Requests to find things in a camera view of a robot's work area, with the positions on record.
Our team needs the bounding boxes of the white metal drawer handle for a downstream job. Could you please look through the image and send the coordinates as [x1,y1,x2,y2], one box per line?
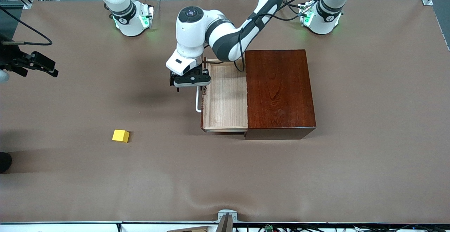
[195,86,203,114]

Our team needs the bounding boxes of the wooden drawer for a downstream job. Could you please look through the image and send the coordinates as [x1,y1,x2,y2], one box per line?
[201,58,249,133]

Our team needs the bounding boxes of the yellow cube block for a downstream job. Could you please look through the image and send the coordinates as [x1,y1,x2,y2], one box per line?
[112,129,130,143]

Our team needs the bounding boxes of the dark wood cabinet box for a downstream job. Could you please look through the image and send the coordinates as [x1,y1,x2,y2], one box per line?
[245,49,316,141]

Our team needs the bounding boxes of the black round object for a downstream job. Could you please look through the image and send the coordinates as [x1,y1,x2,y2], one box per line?
[0,152,12,174]

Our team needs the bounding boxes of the brown table mat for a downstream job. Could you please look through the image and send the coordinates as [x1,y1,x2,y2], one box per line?
[0,0,450,224]

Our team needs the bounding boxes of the light brown board piece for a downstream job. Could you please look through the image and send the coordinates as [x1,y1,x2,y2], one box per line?
[165,226,212,232]

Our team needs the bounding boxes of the black left arm base cables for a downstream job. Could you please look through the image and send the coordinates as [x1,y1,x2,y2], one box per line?
[281,0,310,21]

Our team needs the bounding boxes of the grey metal bracket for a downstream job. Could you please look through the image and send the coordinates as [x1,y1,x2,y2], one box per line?
[215,209,239,232]

